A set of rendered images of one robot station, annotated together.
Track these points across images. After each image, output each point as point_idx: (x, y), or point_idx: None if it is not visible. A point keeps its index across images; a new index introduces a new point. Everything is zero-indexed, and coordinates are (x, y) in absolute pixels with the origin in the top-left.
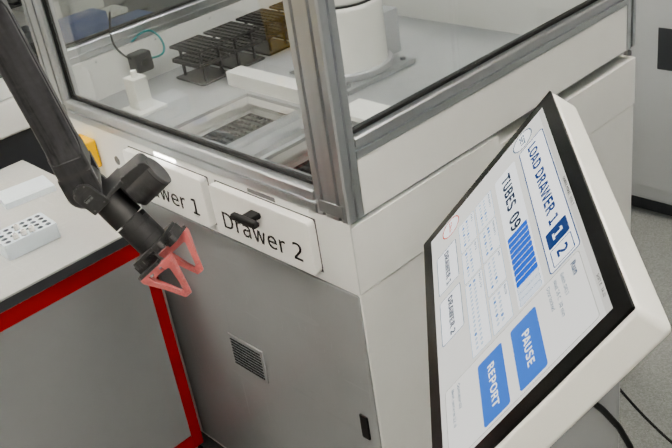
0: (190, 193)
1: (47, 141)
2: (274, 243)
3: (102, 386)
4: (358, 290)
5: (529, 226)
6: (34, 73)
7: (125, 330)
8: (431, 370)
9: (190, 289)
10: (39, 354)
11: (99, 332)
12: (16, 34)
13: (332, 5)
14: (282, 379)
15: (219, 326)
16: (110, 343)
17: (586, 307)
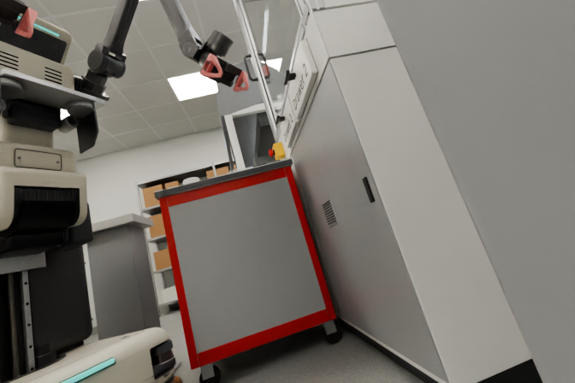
0: (288, 111)
1: (175, 27)
2: (301, 83)
3: (262, 248)
4: (327, 54)
5: None
6: None
7: (277, 217)
8: None
9: (222, 71)
10: (226, 215)
11: (261, 214)
12: None
13: None
14: (339, 209)
15: (319, 203)
16: (268, 222)
17: None
